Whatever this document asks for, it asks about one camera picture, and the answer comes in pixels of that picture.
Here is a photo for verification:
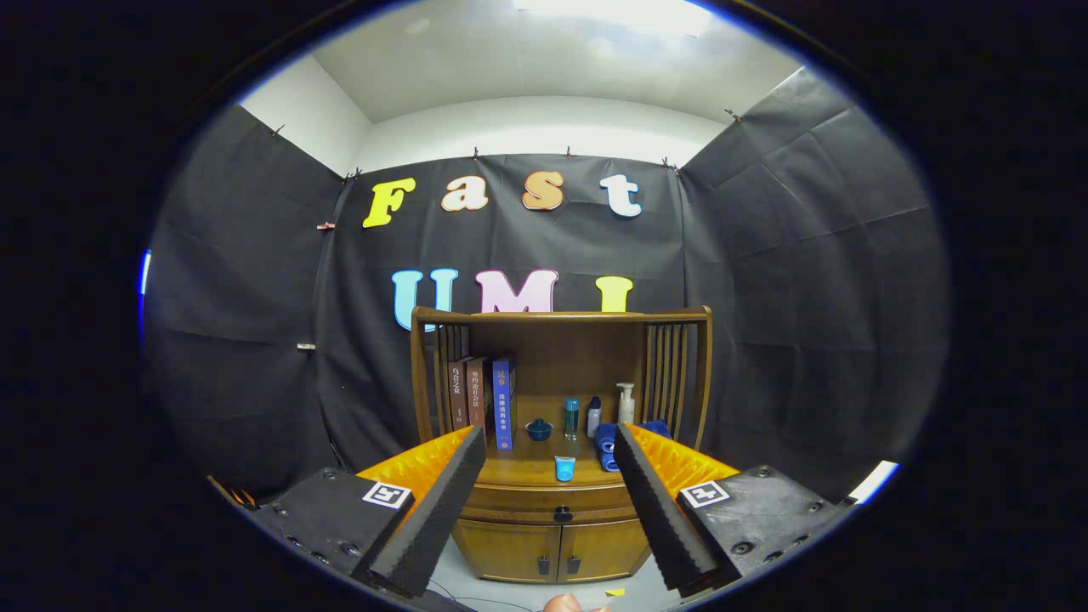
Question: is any wooden countertop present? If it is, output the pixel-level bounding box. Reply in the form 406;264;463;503
476;425;630;490

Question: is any wooden cabinet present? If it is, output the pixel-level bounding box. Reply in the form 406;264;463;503
411;306;713;585

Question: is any reddish brown book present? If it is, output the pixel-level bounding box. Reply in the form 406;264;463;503
465;355;494;430

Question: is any wooden cabinet door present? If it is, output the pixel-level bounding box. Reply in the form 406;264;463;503
452;518;562;584
558;520;651;584

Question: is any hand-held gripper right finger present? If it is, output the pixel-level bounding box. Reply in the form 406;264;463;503
612;422;851;596

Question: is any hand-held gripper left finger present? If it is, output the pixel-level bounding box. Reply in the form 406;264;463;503
251;425;488;598

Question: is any wooden drawer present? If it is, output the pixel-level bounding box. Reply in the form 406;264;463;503
463;484;638;525

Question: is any blue folded towel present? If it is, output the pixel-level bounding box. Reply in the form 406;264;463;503
594;419;672;473

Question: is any thin floor cable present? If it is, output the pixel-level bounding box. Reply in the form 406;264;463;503
425;578;536;612

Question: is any blue book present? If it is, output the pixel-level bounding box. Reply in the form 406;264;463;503
492;354;518;451

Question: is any dark brown book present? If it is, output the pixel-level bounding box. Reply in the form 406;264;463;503
447;357;473;430

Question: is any black backdrop cloth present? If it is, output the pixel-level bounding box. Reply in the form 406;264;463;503
144;68;949;502

